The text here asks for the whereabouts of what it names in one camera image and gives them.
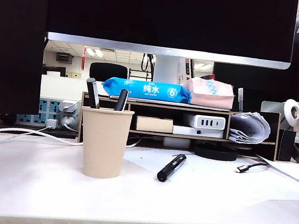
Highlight silver upright stick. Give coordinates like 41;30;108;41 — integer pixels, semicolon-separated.
235;86;246;112

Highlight white power adapter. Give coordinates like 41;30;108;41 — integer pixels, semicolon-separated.
161;136;192;149

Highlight grey-capped black pen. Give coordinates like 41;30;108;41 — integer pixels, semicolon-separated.
83;77;104;110

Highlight printed paper stack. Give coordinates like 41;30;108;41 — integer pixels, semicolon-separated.
252;153;299;189

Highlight white office partition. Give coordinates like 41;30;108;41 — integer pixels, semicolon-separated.
39;74;89;103

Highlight white multiport charger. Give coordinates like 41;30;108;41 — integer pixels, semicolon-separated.
183;112;227;132

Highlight blue wet wipes pack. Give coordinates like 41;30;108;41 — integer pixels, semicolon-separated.
100;75;193;105

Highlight thick black marker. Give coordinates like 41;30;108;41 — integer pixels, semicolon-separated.
156;150;188;185

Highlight beige paper cup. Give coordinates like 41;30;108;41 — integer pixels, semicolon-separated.
73;105;135;182

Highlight grey metal stand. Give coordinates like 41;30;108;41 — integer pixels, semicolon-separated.
260;100;286;117

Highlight large black silver-edged monitor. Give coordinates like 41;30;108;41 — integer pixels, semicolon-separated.
43;0;299;71

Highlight beige cardboard box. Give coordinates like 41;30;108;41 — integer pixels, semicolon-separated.
132;114;174;135

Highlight pink tissue pack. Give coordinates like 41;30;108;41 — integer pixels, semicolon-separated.
180;75;237;110

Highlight rolled printed papers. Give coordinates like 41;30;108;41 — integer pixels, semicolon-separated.
227;109;273;147

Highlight white tape roll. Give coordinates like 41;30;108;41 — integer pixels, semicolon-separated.
282;98;299;127

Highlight small white usb charger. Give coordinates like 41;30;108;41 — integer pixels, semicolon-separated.
45;118;61;131

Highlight flat white box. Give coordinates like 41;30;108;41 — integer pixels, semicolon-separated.
172;124;224;140

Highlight white power plug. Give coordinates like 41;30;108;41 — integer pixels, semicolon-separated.
60;114;81;132
59;101;77;114

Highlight blue and white power strip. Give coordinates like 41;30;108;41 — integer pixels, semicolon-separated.
15;94;83;132

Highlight red hanging ornament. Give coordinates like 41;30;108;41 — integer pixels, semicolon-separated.
81;45;88;70

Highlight black pen with silver tip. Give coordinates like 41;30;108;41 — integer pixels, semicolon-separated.
113;88;130;113

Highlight black cable with plug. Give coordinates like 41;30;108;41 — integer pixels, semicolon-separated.
235;159;270;177

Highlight black round stand base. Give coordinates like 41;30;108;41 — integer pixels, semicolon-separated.
193;142;239;163

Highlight white monitor stand column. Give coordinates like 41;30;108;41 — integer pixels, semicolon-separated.
152;53;187;86

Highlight wooden desk shelf organizer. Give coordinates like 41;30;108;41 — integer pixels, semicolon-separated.
76;90;282;167

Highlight small black box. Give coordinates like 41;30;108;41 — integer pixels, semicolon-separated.
276;128;299;164

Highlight plain black monitor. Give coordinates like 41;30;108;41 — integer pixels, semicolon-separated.
0;0;52;121

